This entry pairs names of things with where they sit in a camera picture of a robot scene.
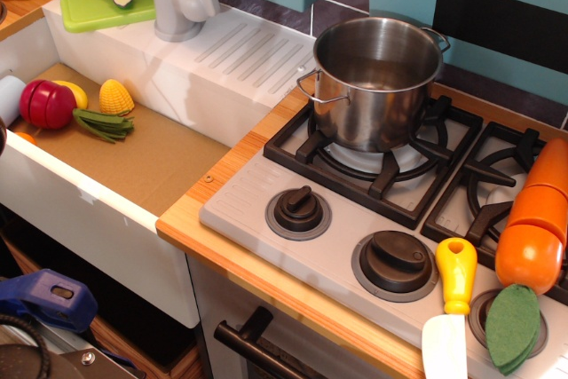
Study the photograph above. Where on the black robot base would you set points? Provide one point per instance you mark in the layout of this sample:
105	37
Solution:
24	360

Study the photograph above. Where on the stainless steel pot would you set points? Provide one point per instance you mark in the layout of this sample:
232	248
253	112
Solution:
373	79

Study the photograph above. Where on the left black burner grate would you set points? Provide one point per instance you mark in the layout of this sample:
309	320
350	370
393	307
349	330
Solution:
401	184

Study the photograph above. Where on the black burner grate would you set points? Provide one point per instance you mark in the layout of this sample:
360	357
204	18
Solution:
401	184
476	203

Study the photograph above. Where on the right black burner grate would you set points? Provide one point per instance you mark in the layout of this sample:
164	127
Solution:
476	203

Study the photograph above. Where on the left black stove knob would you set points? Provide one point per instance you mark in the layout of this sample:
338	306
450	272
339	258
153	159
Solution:
298	214

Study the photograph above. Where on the black stove knob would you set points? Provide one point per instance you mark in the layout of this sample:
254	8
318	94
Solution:
394	266
298	214

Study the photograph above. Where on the yellow toy corn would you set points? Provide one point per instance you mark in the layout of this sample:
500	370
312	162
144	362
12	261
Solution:
114	98

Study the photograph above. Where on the middle black stove knob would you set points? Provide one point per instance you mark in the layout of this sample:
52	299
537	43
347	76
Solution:
394	266

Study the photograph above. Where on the green cutting board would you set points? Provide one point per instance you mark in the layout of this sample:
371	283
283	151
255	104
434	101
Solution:
89	15

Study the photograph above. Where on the green felt corn leaves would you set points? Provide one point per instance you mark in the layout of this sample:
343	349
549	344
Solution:
106	126

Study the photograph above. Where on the orange toy carrot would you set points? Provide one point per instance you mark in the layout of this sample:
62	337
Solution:
531	247

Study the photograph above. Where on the yellow toy lemon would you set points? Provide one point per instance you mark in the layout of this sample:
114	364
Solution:
81	97

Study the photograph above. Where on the right grey stove knob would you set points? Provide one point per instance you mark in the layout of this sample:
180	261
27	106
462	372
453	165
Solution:
480	307

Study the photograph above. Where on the red toy apple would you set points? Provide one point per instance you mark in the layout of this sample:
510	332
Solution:
47	105

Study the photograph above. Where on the green felt carrot leaves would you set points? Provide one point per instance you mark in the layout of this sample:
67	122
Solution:
512	327

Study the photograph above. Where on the white cylinder cup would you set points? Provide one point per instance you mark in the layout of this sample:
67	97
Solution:
11	88

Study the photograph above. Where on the small orange toy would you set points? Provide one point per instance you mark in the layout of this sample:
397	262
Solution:
27	137

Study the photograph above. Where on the blue clamp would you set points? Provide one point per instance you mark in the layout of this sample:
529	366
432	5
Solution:
51	298

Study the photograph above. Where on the yellow handled toy knife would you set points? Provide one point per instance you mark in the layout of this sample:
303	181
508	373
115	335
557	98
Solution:
444	346

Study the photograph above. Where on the black oven door handle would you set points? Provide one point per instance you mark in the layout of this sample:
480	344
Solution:
267	359

